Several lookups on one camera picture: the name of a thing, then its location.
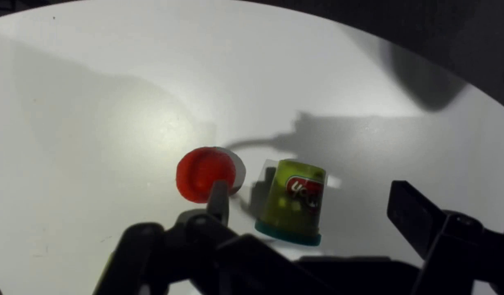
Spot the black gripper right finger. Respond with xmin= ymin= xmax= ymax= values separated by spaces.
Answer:
xmin=386 ymin=179 xmax=504 ymax=295

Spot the green can teal lid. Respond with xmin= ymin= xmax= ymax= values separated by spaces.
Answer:
xmin=254 ymin=157 xmax=329 ymax=247

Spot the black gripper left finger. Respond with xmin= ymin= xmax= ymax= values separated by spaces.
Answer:
xmin=95 ymin=179 xmax=340 ymax=295

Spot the red cap white base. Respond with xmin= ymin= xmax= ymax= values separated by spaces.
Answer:
xmin=175 ymin=146 xmax=249 ymax=205

